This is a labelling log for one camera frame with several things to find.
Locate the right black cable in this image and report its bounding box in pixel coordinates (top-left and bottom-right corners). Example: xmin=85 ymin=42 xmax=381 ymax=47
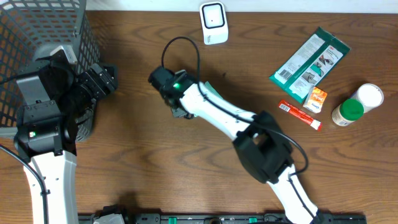
xmin=160 ymin=36 xmax=318 ymax=218

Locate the left black cable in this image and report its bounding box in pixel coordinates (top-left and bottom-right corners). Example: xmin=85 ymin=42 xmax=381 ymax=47
xmin=0 ymin=144 xmax=50 ymax=224

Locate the green 3M pouch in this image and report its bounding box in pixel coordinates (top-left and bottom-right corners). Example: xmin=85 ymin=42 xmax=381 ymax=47
xmin=269 ymin=27 xmax=351 ymax=103

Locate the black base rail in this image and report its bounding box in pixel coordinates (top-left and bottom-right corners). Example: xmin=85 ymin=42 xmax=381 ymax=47
xmin=77 ymin=212 xmax=367 ymax=224

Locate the small orange box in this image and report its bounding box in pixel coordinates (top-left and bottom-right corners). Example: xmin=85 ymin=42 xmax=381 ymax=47
xmin=303 ymin=86 xmax=328 ymax=113

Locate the white barcode scanner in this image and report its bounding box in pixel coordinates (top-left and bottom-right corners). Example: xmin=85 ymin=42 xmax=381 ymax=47
xmin=199 ymin=1 xmax=229 ymax=45

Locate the grey plastic mesh basket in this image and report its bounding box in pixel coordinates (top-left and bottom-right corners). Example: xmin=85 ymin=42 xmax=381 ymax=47
xmin=1 ymin=0 xmax=103 ymax=138

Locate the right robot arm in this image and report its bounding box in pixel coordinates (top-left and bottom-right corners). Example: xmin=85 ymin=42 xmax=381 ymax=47
xmin=153 ymin=78 xmax=322 ymax=223

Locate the green lid Knorr jar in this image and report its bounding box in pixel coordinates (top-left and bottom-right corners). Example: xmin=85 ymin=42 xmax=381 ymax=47
xmin=331 ymin=99 xmax=364 ymax=126

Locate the teal white wipes packet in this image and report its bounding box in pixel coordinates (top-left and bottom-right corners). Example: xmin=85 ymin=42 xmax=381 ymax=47
xmin=205 ymin=82 xmax=223 ymax=99

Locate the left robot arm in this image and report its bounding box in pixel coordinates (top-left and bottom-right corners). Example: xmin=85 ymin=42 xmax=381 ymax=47
xmin=14 ymin=60 xmax=118 ymax=223

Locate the black cable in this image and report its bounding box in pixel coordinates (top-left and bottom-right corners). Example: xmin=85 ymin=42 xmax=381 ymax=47
xmin=160 ymin=36 xmax=318 ymax=218
xmin=0 ymin=144 xmax=50 ymax=224

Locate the red snack packet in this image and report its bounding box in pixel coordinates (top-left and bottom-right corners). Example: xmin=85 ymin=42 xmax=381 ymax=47
xmin=278 ymin=100 xmax=322 ymax=131

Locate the white jar blue label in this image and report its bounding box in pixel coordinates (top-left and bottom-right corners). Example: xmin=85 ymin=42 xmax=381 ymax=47
xmin=351 ymin=83 xmax=384 ymax=113

